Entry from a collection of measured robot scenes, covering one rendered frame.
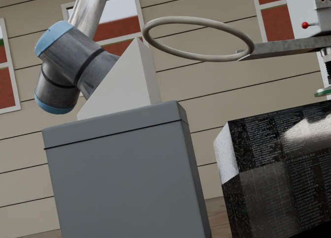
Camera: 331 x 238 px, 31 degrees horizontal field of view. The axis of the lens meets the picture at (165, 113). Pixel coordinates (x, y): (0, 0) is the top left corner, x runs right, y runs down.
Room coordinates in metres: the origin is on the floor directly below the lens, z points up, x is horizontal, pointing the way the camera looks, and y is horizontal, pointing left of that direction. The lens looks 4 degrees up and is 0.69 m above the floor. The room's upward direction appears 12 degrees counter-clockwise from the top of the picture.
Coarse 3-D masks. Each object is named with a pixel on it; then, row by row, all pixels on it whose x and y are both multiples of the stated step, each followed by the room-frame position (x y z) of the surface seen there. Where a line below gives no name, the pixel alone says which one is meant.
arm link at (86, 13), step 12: (84, 0) 2.23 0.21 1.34; (96, 0) 2.24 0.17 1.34; (72, 12) 2.21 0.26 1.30; (84, 12) 2.19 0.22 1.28; (96, 12) 2.22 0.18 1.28; (72, 24) 2.15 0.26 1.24; (84, 24) 2.15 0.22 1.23; (96, 24) 2.21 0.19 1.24; (36, 84) 2.02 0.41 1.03; (48, 84) 1.94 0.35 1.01; (36, 96) 2.03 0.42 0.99; (48, 96) 1.98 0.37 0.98; (60, 96) 1.97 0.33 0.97; (72, 96) 1.99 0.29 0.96; (48, 108) 2.03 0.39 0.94; (60, 108) 2.03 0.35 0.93; (72, 108) 2.08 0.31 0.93
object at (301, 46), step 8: (280, 40) 2.65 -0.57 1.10; (288, 40) 2.66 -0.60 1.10; (296, 40) 2.67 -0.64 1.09; (304, 40) 2.69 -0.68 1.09; (312, 40) 2.71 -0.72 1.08; (320, 40) 2.72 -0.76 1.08; (328, 40) 2.74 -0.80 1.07; (256, 48) 2.60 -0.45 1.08; (264, 48) 2.61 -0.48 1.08; (272, 48) 2.63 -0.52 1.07; (280, 48) 2.64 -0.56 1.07; (288, 48) 2.66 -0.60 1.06; (296, 48) 2.67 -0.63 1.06; (304, 48) 2.69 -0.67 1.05; (312, 48) 2.73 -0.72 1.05; (248, 56) 2.62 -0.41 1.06; (256, 56) 2.66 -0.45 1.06; (264, 56) 2.70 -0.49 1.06; (272, 56) 2.75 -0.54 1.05
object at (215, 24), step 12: (156, 24) 2.41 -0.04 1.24; (192, 24) 2.34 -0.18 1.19; (204, 24) 2.33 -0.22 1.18; (216, 24) 2.33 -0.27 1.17; (144, 36) 2.58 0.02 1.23; (240, 36) 2.40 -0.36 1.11; (168, 48) 2.74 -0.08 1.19; (252, 48) 2.52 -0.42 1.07; (204, 60) 2.78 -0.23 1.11; (216, 60) 2.76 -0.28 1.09; (228, 60) 2.73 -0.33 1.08
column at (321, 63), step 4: (316, 52) 3.65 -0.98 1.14; (320, 56) 3.63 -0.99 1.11; (320, 60) 3.63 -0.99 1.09; (320, 64) 3.64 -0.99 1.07; (324, 64) 3.61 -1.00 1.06; (320, 68) 3.65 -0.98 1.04; (324, 68) 3.62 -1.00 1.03; (324, 72) 3.62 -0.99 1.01; (324, 76) 3.63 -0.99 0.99; (324, 80) 3.64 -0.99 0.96; (324, 84) 3.65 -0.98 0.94; (328, 84) 3.62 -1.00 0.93; (328, 96) 3.64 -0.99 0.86
